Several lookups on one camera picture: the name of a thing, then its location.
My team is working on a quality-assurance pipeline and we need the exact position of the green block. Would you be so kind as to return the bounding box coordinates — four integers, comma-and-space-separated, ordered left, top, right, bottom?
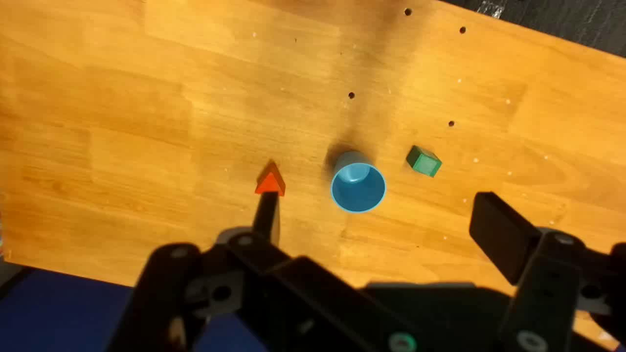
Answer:
405, 144, 444, 181

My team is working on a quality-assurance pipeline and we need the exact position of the blue plastic cup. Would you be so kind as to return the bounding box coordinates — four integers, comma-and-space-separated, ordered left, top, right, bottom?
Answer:
329, 151, 389, 216

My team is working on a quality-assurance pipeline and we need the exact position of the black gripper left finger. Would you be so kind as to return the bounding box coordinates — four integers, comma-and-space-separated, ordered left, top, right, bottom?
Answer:
107, 194, 419, 352

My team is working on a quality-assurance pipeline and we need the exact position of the orange triangular block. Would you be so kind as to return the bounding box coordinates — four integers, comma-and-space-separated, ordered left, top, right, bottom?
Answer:
252, 159, 287, 198

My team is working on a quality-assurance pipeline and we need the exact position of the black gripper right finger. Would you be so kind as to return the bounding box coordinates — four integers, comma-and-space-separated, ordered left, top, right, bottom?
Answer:
467, 190, 626, 352

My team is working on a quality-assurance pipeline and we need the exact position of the blue mat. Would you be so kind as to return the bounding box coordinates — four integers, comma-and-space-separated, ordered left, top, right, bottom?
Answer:
0, 265, 262, 352

